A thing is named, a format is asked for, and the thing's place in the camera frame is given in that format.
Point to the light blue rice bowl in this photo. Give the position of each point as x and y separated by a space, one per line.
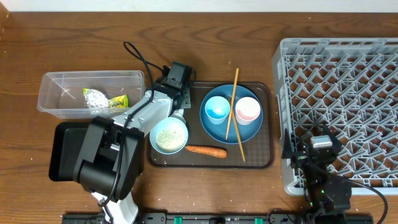
169 136

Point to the orange carrot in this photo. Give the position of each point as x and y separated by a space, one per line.
210 151

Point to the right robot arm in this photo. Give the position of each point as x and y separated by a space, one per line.
329 195

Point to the black plastic tray bin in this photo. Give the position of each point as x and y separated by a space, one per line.
67 142

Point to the light blue cup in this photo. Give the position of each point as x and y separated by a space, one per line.
217 109

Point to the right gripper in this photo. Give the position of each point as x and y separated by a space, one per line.
336 145

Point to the clear plastic bin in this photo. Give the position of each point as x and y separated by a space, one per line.
62 94

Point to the grey dishwasher rack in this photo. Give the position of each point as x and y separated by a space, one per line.
349 84

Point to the lower wooden chopstick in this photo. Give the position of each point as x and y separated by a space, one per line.
238 135

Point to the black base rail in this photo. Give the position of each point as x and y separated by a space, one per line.
274 218

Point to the upper wooden chopstick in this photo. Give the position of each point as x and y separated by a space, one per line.
232 103

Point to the white napkin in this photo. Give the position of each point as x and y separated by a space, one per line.
179 115

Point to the brown serving tray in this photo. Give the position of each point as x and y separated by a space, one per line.
258 151

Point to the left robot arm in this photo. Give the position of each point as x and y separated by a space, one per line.
109 160

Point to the foil yellow snack wrapper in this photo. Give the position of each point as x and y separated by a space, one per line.
96 99

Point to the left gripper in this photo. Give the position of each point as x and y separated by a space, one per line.
187 93

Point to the dark blue plate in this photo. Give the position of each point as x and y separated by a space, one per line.
218 132

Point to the white pink cup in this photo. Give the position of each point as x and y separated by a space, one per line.
247 109

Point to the wooden chopstick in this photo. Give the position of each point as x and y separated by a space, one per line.
232 103
238 135

